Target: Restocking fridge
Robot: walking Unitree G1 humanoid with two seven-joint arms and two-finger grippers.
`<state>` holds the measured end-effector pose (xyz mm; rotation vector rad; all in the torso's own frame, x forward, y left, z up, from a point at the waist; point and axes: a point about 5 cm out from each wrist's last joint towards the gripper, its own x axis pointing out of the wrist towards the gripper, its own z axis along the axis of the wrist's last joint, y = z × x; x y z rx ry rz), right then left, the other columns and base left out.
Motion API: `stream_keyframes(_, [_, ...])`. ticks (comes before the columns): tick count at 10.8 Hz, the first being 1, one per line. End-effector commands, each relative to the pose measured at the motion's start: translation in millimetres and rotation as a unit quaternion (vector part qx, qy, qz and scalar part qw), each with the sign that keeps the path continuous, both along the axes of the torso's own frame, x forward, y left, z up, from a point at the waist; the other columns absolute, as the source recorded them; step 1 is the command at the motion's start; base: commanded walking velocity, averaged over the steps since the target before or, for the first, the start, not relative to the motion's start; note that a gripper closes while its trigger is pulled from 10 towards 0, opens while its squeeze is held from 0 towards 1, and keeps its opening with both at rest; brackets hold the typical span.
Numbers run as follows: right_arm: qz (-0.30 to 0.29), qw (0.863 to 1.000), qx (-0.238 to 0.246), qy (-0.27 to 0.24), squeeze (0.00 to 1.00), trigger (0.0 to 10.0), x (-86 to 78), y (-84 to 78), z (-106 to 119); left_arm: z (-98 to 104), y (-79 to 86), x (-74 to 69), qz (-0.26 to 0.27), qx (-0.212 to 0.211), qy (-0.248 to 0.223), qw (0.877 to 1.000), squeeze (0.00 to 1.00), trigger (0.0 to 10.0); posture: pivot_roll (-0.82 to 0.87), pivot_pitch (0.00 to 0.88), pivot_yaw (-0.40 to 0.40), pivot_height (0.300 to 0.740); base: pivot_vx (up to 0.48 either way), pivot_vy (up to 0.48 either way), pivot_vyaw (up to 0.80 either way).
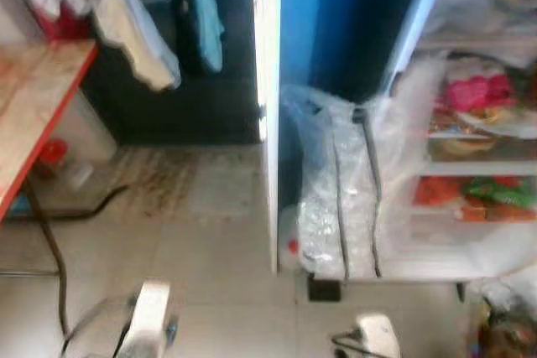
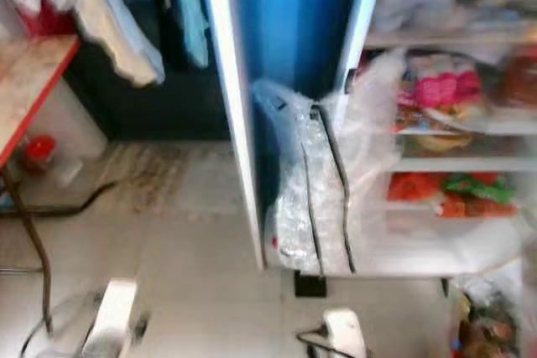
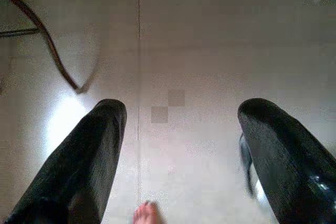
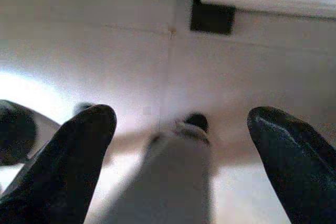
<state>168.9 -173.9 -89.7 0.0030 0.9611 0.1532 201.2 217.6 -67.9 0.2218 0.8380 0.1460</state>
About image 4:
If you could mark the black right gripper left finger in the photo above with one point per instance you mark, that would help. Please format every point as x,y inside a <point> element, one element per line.
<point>68,161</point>

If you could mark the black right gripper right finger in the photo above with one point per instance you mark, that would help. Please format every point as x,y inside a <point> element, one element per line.
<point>299,161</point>

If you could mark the grey robot leg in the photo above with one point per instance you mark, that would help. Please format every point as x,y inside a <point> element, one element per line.
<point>170,182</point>

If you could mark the black furniture leg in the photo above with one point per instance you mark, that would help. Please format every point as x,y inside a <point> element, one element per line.
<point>211,19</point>

